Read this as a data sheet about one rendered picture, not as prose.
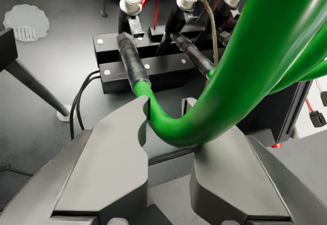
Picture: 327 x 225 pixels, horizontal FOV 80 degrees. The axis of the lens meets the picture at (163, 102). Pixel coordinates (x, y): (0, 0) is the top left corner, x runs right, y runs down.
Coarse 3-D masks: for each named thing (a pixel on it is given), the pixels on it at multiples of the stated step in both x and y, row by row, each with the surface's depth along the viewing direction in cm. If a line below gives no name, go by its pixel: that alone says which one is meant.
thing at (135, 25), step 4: (128, 16) 25; (136, 16) 26; (128, 20) 25; (132, 20) 25; (136, 20) 26; (132, 24) 25; (136, 24) 25; (140, 24) 26; (132, 28) 25; (136, 28) 25; (140, 28) 26; (132, 32) 25
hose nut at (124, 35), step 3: (123, 33) 23; (126, 33) 23; (117, 36) 23; (120, 36) 23; (123, 36) 22; (126, 36) 22; (129, 36) 23; (132, 36) 24; (117, 39) 23; (120, 39) 22; (123, 39) 22; (129, 39) 22; (132, 39) 23; (117, 42) 23; (117, 45) 23
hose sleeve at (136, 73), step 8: (128, 40) 22; (120, 48) 22; (128, 48) 21; (128, 56) 20; (136, 56) 20; (128, 64) 19; (136, 64) 18; (128, 72) 18; (136, 72) 17; (144, 72) 18; (128, 80) 18; (136, 80) 17; (144, 80) 17
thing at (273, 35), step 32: (256, 0) 3; (288, 0) 3; (320, 0) 3; (256, 32) 4; (288, 32) 3; (224, 64) 4; (256, 64) 4; (288, 64) 4; (224, 96) 5; (256, 96) 4; (160, 128) 11; (192, 128) 7; (224, 128) 6
